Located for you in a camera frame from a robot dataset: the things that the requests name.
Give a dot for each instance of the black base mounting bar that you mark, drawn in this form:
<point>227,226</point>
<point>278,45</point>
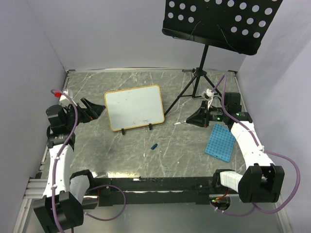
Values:
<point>115,191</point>

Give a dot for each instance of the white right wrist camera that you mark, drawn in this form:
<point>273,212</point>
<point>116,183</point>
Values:
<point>208,95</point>

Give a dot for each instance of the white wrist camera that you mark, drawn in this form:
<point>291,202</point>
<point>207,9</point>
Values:
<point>62,98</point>
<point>208,95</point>

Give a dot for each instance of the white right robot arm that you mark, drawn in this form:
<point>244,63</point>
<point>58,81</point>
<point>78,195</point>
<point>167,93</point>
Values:
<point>262,181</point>

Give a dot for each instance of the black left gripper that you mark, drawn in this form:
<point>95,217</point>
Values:
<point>94,112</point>

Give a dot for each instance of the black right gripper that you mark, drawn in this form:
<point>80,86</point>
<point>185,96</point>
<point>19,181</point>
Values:
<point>201,117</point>

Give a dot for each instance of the yellow framed whiteboard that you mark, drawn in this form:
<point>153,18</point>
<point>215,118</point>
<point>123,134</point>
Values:
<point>134,107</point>

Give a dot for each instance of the black music stand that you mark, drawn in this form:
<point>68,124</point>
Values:
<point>234,25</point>

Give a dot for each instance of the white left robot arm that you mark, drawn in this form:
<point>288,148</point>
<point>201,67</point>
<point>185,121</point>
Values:
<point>61,202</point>

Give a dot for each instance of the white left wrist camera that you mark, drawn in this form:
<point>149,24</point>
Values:
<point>62,98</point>

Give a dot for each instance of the blue studded building plate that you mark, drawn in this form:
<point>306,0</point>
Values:
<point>221,143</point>

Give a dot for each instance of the wire whiteboard easel stand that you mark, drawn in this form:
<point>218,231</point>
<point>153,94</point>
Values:
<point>150,126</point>

